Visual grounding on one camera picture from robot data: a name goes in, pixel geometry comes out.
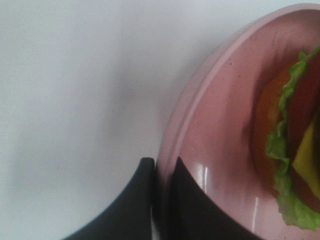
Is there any burger with sesame-free bun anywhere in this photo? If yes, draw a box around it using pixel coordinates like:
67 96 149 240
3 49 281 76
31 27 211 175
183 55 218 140
252 47 320 230

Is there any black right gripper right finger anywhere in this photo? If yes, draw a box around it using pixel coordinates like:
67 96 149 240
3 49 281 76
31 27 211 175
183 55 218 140
162 157 259 240

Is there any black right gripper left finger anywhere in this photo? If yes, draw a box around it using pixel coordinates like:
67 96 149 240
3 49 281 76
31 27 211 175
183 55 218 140
66 157 155 240

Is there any pink round plate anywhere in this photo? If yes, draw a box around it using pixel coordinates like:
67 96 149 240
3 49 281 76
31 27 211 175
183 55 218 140
153 3 320 240

